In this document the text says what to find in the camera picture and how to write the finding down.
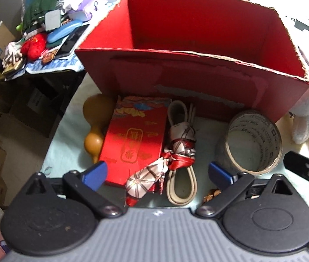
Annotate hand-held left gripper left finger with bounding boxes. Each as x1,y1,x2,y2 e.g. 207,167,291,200
26,161,125,219

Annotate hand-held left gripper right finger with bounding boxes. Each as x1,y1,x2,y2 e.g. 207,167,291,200
195,162,295,219

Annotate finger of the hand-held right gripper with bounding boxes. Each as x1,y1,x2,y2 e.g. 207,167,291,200
283,151,309,211

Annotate brown pine cone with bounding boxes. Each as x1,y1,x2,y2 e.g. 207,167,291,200
203,188,223,203

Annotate beige belt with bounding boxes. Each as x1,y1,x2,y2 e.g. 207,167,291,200
166,100,198,206

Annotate clear tape roll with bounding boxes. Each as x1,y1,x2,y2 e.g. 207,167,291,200
215,110,283,176

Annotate red printed gift box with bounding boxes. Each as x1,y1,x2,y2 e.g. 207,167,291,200
99,95,173,187

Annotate brown gourd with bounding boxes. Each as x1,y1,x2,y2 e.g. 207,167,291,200
83,93,117,164

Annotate red cardboard box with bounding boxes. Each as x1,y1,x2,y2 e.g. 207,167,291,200
75,0,309,123

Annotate bear print bed sheet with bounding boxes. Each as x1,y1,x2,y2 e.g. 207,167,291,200
41,14,309,252

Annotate blue checkered cloth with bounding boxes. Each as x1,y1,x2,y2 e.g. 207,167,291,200
25,52,85,74

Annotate red gold embroidered charm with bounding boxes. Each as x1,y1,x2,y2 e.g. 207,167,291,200
42,50,60,64

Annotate small black gold box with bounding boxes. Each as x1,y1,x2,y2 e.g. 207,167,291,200
1,59,26,77

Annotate black smartphone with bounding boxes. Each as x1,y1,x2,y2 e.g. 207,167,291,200
53,24,90,60

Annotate dark green glasses case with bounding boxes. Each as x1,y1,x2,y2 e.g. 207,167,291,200
47,39,65,49

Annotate red plush toy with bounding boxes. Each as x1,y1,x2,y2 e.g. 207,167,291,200
21,33,47,61

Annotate blue glasses case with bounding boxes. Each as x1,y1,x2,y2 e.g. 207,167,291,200
47,20,83,44

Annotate white patterned cloth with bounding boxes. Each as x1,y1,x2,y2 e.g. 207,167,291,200
4,41,24,66

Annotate lilac small case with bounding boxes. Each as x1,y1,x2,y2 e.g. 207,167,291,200
68,9,93,22

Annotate grey small box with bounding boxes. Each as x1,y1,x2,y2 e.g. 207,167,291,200
45,9,61,32

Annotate purple tissue pack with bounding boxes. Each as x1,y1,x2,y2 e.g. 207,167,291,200
76,0,108,13

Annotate dark green cloth bag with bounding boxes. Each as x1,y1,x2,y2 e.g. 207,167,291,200
23,0,67,33

